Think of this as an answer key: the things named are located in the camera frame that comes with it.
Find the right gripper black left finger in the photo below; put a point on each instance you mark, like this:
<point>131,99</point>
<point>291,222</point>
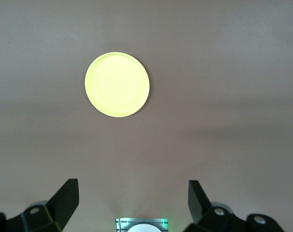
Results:
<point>57,210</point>

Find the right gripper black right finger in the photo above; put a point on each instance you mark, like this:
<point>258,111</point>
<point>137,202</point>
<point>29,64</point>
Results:
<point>204,212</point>

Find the yellow round plate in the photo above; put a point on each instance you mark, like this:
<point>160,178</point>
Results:
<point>117,84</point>

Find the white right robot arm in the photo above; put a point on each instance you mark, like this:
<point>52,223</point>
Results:
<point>144,229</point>

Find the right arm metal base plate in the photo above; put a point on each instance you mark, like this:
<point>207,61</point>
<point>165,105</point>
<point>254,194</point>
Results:
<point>122,223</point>

